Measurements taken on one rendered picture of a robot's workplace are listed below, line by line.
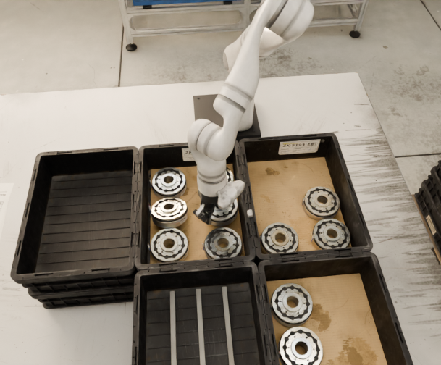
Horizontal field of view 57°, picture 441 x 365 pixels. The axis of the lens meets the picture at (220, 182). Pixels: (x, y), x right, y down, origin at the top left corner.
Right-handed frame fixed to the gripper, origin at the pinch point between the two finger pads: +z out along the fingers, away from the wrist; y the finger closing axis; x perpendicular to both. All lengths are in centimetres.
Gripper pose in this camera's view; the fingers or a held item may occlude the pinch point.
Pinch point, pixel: (213, 213)
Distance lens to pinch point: 115.5
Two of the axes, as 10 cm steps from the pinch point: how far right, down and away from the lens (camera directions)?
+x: 7.9, 5.0, -3.6
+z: 0.0, 5.8, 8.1
